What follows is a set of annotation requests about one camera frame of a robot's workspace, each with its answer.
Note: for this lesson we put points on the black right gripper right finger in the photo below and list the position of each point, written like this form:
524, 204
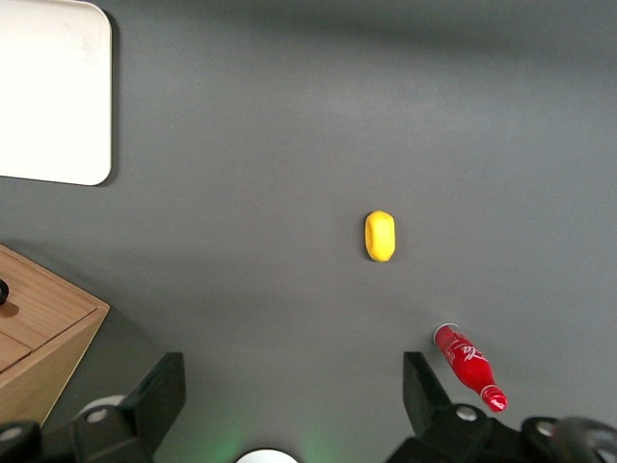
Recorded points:
434, 419

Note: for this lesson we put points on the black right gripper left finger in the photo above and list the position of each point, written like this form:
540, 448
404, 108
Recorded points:
144, 415

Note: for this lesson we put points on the wooden two-drawer cabinet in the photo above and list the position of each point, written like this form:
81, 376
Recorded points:
48, 337

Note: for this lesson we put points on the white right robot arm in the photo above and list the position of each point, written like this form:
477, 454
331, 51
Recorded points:
267, 457

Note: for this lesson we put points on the yellow toy lemon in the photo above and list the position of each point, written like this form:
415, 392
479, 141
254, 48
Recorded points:
380, 236

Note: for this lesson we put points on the white rectangular tray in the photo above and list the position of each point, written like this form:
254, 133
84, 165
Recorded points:
48, 96

